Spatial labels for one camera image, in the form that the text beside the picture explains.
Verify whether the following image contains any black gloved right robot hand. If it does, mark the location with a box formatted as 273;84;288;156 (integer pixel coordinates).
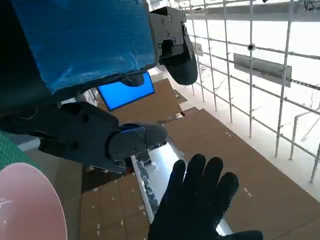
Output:
147;153;264;240

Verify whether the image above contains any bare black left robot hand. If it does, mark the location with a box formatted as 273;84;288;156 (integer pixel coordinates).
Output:
0;0;199;175

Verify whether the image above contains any pink bowl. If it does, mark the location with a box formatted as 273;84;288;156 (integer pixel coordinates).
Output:
0;162;68;240

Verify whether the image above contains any blue monitor screen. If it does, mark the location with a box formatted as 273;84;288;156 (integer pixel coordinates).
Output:
97;71;156;112

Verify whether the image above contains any small grey metal plate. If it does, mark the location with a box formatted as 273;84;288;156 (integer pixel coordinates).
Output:
193;41;204;57

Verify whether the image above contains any green cutting mat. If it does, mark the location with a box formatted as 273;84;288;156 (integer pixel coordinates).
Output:
0;129;43;171

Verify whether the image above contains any silver aluminium rail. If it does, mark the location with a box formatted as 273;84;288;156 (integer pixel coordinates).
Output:
131;142;233;236

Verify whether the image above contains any white wire grid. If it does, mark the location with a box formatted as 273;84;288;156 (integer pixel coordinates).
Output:
172;0;320;185

